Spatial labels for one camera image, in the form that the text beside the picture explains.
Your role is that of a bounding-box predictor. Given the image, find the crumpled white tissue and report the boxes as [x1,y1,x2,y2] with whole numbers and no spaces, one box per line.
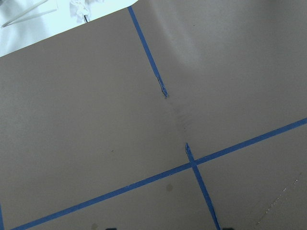
[69,0,105,23]

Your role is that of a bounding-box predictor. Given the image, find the white plastic tweezers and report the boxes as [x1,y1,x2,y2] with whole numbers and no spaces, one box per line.
[0,0,58,28]

